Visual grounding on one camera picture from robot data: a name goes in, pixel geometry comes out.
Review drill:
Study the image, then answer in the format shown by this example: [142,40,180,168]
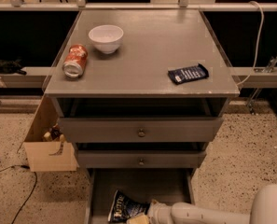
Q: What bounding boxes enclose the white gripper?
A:
[126,200,174,224]

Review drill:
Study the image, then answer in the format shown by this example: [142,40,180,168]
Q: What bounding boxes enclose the blue chip bag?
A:
[108,190,150,223]

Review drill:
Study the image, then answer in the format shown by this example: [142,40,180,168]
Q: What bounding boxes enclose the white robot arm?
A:
[126,184,277,224]

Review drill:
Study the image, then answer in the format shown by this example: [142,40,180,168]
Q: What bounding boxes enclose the grey bottom drawer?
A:
[84,169,195,224]

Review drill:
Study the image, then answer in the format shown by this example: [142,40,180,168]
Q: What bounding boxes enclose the grey drawer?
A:
[58,98,223,143]
[76,143,206,168]
[84,169,195,224]

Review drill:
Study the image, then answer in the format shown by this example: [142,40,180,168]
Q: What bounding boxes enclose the grey middle drawer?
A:
[76,143,206,168]

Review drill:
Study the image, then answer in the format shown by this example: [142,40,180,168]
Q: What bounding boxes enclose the grey top drawer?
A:
[58,98,223,143]

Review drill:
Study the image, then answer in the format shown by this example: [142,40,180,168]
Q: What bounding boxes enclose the grey drawer cabinet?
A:
[46,9,239,224]

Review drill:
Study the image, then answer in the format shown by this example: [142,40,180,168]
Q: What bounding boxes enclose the cardboard box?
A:
[23,97,78,172]

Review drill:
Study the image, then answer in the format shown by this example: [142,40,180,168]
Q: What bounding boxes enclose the items in cardboard box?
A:
[43,124,65,156]

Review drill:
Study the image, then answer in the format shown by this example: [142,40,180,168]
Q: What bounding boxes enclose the dark blue snack bar wrapper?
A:
[168,63,209,85]

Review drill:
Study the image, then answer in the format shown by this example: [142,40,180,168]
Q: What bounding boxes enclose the orange soda can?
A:
[62,44,88,78]

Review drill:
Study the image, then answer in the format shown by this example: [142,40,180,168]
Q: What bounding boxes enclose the white ceramic bowl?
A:
[89,25,124,54]

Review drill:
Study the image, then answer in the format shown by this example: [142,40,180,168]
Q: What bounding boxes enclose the black object on ledge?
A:
[0,59,27,76]

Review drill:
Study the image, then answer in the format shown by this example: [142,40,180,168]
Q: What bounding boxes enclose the black floor cable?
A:
[0,163,38,224]

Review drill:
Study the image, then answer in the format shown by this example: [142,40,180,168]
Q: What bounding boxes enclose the white hanging cable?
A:
[236,0,266,87]

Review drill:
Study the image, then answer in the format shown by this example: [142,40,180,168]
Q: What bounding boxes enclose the metal rail frame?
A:
[0,0,277,11]

